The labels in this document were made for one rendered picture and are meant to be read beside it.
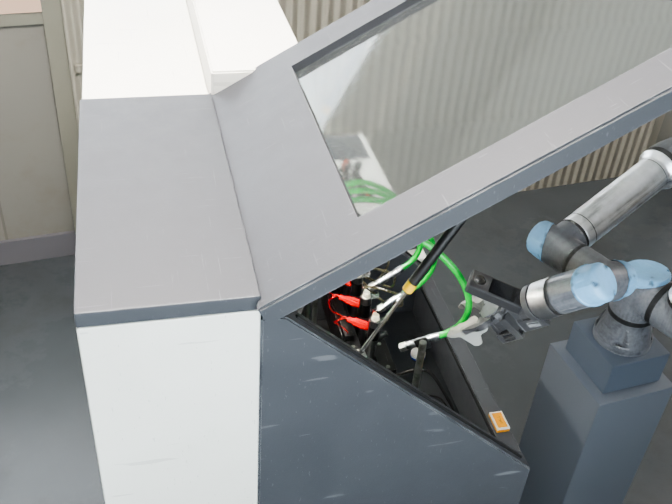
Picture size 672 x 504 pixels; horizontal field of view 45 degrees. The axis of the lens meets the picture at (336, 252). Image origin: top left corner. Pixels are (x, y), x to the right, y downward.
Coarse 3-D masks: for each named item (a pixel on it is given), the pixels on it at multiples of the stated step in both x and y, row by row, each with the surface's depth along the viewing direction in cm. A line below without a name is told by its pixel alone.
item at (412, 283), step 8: (448, 232) 131; (456, 232) 130; (440, 240) 132; (448, 240) 131; (432, 248) 133; (440, 248) 132; (432, 256) 133; (424, 264) 134; (432, 264) 134; (416, 272) 135; (424, 272) 135; (408, 280) 137; (416, 280) 135; (408, 288) 136; (400, 296) 138; (392, 312) 140; (384, 320) 141; (376, 328) 142; (368, 344) 144; (360, 352) 144
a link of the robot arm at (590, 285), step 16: (576, 272) 148; (592, 272) 145; (608, 272) 147; (544, 288) 152; (560, 288) 149; (576, 288) 146; (592, 288) 144; (608, 288) 146; (560, 304) 150; (576, 304) 148; (592, 304) 147
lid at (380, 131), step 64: (384, 0) 175; (448, 0) 167; (512, 0) 156; (576, 0) 147; (640, 0) 139; (320, 64) 173; (384, 64) 161; (448, 64) 151; (512, 64) 142; (576, 64) 135; (640, 64) 125; (256, 128) 163; (320, 128) 156; (384, 128) 147; (448, 128) 138; (512, 128) 131; (576, 128) 122; (256, 192) 148; (320, 192) 139; (384, 192) 134; (448, 192) 125; (512, 192) 123; (256, 256) 135; (320, 256) 128; (384, 256) 125
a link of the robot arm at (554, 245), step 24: (648, 168) 170; (600, 192) 169; (624, 192) 167; (648, 192) 169; (576, 216) 165; (600, 216) 164; (624, 216) 168; (528, 240) 165; (552, 240) 161; (576, 240) 161; (552, 264) 162
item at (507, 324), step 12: (480, 312) 164; (492, 312) 160; (504, 312) 160; (528, 312) 155; (492, 324) 164; (504, 324) 161; (516, 324) 161; (528, 324) 160; (540, 324) 159; (504, 336) 165; (516, 336) 162
